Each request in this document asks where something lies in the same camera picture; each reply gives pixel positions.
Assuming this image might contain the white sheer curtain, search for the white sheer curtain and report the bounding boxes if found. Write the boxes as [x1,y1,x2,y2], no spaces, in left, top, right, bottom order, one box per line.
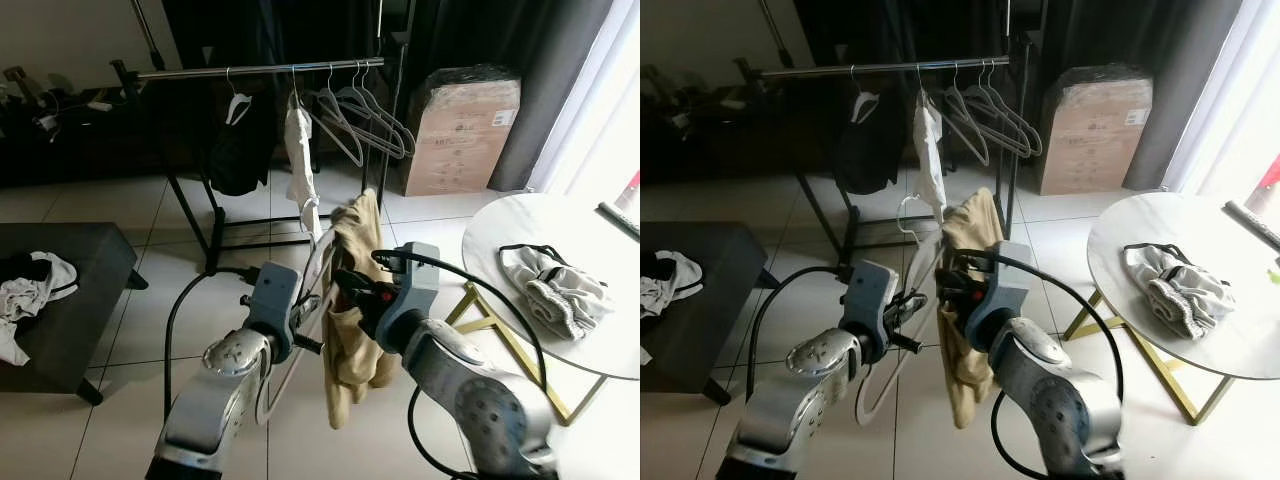
[1160,0,1280,196]
[525,0,641,196]

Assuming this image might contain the black clothes rack silver rail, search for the black clothes rack silver rail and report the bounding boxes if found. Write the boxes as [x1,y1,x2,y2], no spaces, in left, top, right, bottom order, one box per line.
[735,0,1033,269]
[112,0,413,276]

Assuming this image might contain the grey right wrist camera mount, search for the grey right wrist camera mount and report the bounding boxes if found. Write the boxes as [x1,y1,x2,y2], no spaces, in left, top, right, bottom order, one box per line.
[374,241,442,353]
[962,241,1033,353]

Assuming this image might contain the long black remote control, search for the long black remote control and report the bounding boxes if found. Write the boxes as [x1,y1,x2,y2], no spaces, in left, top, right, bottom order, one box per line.
[596,202,641,243]
[1222,200,1280,253]

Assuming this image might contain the white shirt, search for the white shirt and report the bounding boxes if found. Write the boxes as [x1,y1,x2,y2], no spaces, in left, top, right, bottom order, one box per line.
[912,100,951,226]
[283,100,327,243]

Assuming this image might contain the white shorts black waistband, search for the white shorts black waistband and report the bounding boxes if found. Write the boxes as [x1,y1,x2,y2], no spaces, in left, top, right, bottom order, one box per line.
[5,250,80,313]
[645,250,706,319]

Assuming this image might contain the round marble table gold legs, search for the round marble table gold legs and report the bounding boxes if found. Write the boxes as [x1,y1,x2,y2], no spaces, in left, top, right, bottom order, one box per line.
[1062,192,1280,427]
[445,192,641,427]

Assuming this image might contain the dark grey curtain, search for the dark grey curtain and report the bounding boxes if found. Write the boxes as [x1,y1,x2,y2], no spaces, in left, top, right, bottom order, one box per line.
[400,0,616,193]
[1035,0,1246,191]

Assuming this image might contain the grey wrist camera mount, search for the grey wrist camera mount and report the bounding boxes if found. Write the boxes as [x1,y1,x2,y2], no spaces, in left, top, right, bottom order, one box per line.
[374,241,442,353]
[243,261,303,365]
[962,241,1033,353]
[843,260,901,365]

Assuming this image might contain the white hanger with black shirt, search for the white hanger with black shirt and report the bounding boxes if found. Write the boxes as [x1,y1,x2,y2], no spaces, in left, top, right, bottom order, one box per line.
[850,67,881,126]
[224,67,254,127]

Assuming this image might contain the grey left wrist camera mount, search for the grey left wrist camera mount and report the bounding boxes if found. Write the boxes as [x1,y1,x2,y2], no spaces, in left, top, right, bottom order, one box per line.
[243,261,303,365]
[843,260,901,365]

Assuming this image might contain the beige knit garment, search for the beige knit garment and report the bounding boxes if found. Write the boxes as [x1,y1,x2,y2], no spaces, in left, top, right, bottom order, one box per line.
[320,187,403,432]
[935,187,1006,431]

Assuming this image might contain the brown cardboard box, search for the brown cardboard box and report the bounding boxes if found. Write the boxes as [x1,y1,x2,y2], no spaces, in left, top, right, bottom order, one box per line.
[1035,63,1153,196]
[402,65,523,198]

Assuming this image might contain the grey shorts black waistband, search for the grey shorts black waistband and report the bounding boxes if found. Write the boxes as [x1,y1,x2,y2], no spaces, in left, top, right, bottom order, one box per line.
[1122,242,1238,341]
[496,242,614,342]

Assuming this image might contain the dark grey ottoman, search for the dark grey ottoman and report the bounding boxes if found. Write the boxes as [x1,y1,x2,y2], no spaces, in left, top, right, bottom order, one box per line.
[0,222,150,407]
[640,222,773,406]

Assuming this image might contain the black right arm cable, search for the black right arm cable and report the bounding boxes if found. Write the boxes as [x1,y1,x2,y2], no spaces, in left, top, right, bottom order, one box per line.
[370,248,549,480]
[955,248,1126,480]

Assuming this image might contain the black shirt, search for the black shirt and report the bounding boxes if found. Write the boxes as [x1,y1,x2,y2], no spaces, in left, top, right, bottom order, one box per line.
[207,92,279,198]
[835,92,906,196]

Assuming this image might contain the dark wood TV cabinet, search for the dark wood TV cabinet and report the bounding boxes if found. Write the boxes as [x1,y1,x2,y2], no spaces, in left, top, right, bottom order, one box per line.
[0,85,171,191]
[640,65,801,186]

